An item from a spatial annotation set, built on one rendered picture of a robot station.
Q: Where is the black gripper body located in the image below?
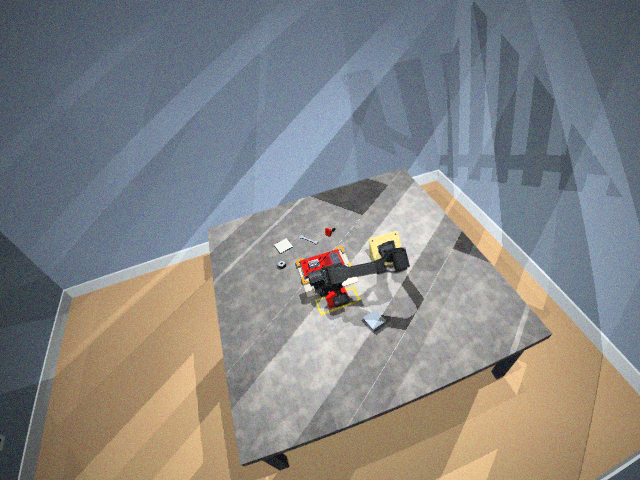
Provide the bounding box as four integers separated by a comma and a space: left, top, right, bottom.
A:
332, 284, 349, 308

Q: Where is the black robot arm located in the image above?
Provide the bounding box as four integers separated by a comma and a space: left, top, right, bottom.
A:
307, 240, 410, 298

